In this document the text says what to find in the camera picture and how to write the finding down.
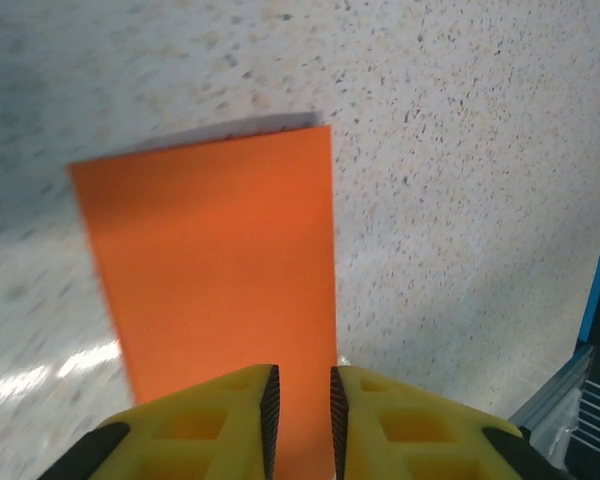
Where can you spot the orange square paper sheet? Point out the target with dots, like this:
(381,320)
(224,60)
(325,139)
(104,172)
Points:
(220,250)

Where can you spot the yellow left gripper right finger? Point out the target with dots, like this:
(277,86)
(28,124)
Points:
(420,435)

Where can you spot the long aluminium frame rail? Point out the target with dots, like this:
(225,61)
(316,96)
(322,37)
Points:
(555,395)

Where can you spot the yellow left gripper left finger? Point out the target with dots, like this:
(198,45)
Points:
(190,430)

